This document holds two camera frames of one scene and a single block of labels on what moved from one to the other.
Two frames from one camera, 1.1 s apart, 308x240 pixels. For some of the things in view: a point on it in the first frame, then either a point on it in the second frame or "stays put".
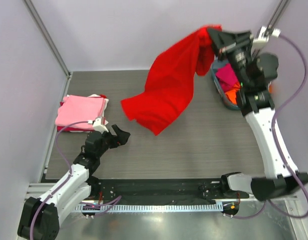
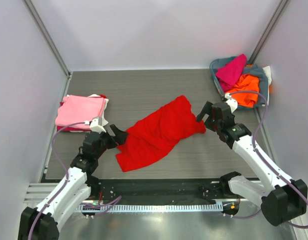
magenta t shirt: (227, 76) stays put
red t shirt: (169, 82) to (154, 139)
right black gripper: (232, 45) to (211, 118)
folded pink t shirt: (78, 109) stays put
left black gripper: (122, 137) stays put
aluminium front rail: (40, 190) stays put
